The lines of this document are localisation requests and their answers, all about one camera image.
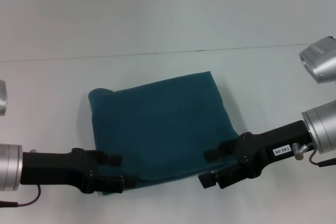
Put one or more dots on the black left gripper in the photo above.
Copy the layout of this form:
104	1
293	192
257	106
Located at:
57	167

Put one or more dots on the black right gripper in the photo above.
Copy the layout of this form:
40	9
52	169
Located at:
267	151

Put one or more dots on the blue-green shirt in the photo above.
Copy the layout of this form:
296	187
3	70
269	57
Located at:
160	127

